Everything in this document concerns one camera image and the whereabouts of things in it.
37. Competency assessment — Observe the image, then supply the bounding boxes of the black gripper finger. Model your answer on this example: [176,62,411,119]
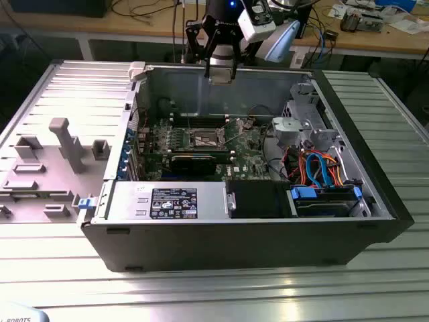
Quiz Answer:
[185,16,219,79]
[231,31,243,81]

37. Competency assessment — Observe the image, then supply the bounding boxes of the CPU with silver lid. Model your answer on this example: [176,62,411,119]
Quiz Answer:
[208,66,234,86]

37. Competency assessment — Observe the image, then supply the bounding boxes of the CPU socket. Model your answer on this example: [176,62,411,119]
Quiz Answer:
[186,125,229,151]

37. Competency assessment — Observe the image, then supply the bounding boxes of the metal CPU cooler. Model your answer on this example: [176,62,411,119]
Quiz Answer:
[339,9,362,34]

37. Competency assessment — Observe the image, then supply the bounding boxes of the black tower box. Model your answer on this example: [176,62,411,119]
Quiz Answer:
[294,0,314,40]

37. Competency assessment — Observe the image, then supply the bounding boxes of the silver drive cage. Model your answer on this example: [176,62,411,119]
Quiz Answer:
[271,82,347,151]

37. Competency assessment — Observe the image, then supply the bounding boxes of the wooden workbench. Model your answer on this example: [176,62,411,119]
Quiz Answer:
[0,0,429,63]

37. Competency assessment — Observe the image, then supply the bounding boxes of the green motherboard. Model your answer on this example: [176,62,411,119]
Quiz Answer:
[135,115,273,184]

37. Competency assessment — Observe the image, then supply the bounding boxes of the green RAM stick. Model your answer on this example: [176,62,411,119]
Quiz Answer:
[143,150,235,159]

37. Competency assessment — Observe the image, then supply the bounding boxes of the black graphics card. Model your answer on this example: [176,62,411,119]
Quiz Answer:
[170,154,219,178]

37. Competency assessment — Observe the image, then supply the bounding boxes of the grey metal device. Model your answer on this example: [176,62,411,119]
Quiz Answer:
[360,12,385,34]

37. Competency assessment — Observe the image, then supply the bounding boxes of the large black box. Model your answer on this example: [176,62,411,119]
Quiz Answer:
[6,0,109,19]

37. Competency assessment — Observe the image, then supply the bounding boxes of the blue box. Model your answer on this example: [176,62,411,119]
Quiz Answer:
[374,0,418,11]

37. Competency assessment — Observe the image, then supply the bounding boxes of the white papers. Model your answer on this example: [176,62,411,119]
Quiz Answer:
[388,19,424,35]

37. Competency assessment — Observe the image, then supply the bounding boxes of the grey parts rack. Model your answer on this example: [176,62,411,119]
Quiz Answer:
[0,117,113,225]

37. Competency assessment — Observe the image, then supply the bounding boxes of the silver power supply with label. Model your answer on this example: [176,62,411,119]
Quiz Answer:
[106,180,233,221]

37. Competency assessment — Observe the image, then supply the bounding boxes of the hard disk in blue carrier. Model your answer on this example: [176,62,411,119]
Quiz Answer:
[286,184,365,219]

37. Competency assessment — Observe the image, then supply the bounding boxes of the blue case latch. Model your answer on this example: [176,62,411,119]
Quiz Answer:
[77,197,97,211]

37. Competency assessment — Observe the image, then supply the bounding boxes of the black PC case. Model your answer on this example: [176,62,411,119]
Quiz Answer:
[76,61,416,273]

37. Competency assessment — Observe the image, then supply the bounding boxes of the pale blue teach pendant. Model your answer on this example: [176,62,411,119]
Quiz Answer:
[0,301,51,322]

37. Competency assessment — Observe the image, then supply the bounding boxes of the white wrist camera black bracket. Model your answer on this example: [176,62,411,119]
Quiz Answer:
[239,0,278,44]

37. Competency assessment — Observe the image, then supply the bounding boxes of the blue hanging cable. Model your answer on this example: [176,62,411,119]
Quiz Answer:
[318,18,331,66]

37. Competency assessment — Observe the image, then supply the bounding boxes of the red wire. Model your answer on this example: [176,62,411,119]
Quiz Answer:
[283,147,300,180]

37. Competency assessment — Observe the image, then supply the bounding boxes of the orange wire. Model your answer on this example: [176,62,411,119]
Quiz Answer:
[296,150,308,186]

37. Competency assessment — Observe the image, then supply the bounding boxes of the blue flat wire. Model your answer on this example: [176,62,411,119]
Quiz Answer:
[305,152,333,189]

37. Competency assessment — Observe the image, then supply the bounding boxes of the multicolour power wire bundle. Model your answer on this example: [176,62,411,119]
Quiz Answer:
[326,153,349,187]

